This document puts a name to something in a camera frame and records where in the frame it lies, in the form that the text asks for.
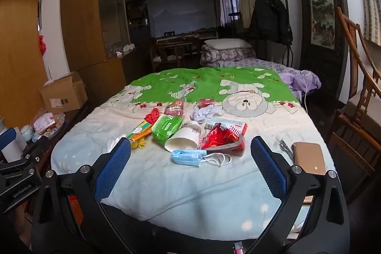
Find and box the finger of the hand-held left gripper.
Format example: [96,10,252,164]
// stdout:
[0,127,17,152]
[21,136,58,168]

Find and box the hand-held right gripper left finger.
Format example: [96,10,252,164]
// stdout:
[31,137,134,254]

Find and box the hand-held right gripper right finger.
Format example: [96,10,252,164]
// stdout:
[244,136,351,254]

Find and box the striped white green food packet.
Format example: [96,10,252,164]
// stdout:
[125,121,153,141]

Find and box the white red medicine box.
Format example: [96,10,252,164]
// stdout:
[206,119,248,135]

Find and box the red knot ornament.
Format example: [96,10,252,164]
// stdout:
[145,108,161,125]

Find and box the white plastic bag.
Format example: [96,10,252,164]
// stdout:
[190,107,224,124]

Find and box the pink clear plastic bag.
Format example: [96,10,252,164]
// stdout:
[164,100,185,117]

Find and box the clear tub with red contents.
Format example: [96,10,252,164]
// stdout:
[195,98,215,109]

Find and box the white ceramic lidded bowl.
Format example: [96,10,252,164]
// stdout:
[20,125,35,142]

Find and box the crumpled white tissue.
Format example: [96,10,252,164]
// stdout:
[106,137,127,152]

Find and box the blue plate with snacks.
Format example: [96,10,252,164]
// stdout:
[31,113,66,141]

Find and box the gold flat phone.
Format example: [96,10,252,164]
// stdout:
[292,142,326,175]

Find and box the dark wooden cabinet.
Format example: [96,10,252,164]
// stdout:
[22,105,93,183]

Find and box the red patterned packaging bag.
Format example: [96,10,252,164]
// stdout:
[200,123,246,157]

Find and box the cardboard box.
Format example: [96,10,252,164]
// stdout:
[39,72,88,115]

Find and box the printed cartoon blanket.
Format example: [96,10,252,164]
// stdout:
[50,67,335,243]

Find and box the green tissue packet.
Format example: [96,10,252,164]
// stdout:
[151,114,183,146]

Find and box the blue face mask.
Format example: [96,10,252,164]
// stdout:
[171,149,233,168]

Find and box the white paper cup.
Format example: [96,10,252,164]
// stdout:
[164,121,202,153]

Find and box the wooden chair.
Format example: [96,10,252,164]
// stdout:
[326,7,381,183]

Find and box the purple cloth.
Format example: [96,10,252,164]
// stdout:
[278,70,322,94]

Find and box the purple patterned bed sheet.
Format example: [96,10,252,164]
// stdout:
[223,58,301,73]

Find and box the folded floral quilt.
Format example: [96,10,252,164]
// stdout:
[200,44,256,67]

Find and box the white pillow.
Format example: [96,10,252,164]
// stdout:
[204,38,253,49]

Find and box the wooden wardrobe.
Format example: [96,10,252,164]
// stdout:
[60,0,131,88]

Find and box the black coat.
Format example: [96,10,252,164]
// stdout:
[248,0,294,45]

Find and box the dark framed painted panel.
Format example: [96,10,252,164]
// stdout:
[293,0,349,97]

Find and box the white projection screen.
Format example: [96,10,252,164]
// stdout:
[147,0,216,31]

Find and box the white cable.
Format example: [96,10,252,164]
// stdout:
[302,71,311,113]

